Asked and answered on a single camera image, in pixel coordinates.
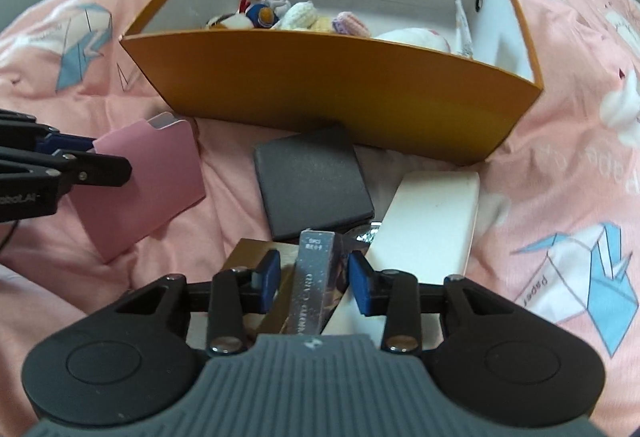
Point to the black square box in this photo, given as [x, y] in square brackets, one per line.
[312, 182]

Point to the cream crochet bunny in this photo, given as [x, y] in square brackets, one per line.
[300, 14]

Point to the brown hamster plush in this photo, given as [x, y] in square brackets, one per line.
[262, 14]

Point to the pink printed blanket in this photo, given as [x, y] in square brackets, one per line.
[550, 167]

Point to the white rabbit plush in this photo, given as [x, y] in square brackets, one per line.
[415, 38]

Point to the white long box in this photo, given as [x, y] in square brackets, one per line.
[430, 222]

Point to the glitter compact mirror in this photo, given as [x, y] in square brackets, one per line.
[367, 234]

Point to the shiny silver card box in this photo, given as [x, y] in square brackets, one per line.
[314, 274]

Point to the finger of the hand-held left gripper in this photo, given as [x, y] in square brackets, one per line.
[65, 142]
[100, 171]

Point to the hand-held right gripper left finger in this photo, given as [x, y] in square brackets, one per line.
[270, 278]

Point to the orange cardboard box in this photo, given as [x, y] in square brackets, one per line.
[350, 87]

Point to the pink card holder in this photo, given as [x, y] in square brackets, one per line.
[145, 187]

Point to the white squeeze tube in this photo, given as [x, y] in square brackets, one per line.
[462, 32]

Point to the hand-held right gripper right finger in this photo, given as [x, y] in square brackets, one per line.
[360, 282]

